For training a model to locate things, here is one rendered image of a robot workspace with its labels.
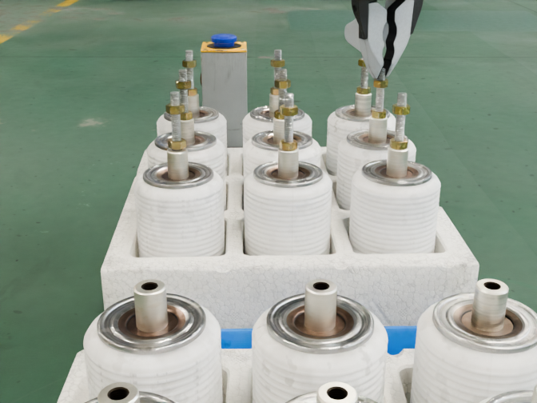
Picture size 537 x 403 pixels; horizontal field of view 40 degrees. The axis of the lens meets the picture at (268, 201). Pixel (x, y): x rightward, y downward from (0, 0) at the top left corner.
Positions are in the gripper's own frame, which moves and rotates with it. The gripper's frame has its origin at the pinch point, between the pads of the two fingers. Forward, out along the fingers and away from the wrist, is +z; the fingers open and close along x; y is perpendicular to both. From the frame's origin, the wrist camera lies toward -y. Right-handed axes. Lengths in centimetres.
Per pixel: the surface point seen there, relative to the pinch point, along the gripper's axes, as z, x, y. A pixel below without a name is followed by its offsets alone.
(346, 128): 10.0, -1.3, 8.9
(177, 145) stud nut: 5.5, 26.6, 0.0
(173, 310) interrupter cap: 8.9, 37.6, -25.0
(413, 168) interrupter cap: 8.9, 3.0, -9.9
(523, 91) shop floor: 34, -116, 80
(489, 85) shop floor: 34, -113, 91
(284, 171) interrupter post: 8.4, 16.7, -5.2
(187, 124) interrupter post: 6.6, 21.1, 10.3
